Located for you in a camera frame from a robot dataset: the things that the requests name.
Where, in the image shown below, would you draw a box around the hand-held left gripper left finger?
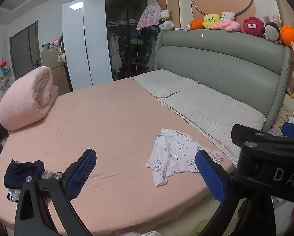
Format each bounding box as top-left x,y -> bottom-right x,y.
14,149 -> 97,236

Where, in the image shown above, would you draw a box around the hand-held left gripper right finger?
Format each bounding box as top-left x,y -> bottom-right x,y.
195,149 -> 276,236

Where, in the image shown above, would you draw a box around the pink printed pajama pants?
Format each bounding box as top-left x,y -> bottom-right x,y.
146,128 -> 224,188

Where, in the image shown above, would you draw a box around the printed cardboard box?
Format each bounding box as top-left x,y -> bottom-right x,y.
276,94 -> 294,128

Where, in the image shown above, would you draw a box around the flat textured pillow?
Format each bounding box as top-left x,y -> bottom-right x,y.
132,69 -> 199,99
159,84 -> 266,168

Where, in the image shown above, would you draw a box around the green slipper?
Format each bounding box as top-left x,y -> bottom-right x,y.
190,222 -> 212,236

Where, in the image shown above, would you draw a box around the navy blue garment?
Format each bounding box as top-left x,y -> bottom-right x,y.
4,160 -> 45,189

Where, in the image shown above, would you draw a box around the bed with pink sheet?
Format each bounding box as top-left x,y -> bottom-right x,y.
0,69 -> 266,230

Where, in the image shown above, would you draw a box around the white garment with navy trim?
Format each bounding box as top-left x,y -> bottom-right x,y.
6,188 -> 21,203

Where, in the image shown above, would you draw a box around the grey padded headboard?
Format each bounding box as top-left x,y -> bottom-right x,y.
153,29 -> 291,132

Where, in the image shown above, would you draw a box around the large orange plush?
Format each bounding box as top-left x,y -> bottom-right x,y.
280,25 -> 294,48

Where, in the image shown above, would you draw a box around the rolled pink blanket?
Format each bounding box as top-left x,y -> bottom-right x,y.
0,66 -> 59,131

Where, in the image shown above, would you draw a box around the brown-haired doll plush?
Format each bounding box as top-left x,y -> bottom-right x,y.
262,22 -> 282,44

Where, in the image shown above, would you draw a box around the beige cabinet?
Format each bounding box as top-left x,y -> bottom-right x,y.
40,46 -> 72,96

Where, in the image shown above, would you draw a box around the magenta bear plush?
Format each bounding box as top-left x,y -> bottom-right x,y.
243,17 -> 264,36

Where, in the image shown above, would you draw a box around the pink lying plush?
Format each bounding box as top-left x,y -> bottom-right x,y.
210,21 -> 244,33

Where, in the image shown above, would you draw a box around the pink white bunny plush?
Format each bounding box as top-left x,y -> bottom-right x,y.
263,12 -> 281,27

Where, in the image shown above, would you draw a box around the white rack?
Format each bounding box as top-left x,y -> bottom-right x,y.
0,76 -> 11,97

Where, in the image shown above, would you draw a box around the yellow sponge plush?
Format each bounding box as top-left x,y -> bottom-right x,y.
203,14 -> 221,30

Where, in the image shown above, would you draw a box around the white bear plush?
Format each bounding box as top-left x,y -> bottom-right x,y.
221,11 -> 236,23

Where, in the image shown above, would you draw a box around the small orange plush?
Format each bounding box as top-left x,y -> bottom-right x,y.
185,19 -> 205,31

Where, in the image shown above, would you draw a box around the white wardrobe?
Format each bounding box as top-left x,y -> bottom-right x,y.
62,0 -> 113,92

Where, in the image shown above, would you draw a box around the red-haired doll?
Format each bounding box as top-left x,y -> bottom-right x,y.
0,58 -> 11,77

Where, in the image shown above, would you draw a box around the grey white plush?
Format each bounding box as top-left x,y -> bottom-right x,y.
158,21 -> 176,31

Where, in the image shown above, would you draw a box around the grey door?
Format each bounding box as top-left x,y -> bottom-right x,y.
9,23 -> 43,81

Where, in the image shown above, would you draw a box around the dark glass wardrobe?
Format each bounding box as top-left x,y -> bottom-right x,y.
105,0 -> 160,81

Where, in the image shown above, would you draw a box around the monkey plush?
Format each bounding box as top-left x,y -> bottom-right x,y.
160,9 -> 172,22

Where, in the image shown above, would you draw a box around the pink hanging garment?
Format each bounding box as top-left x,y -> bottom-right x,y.
136,2 -> 162,30

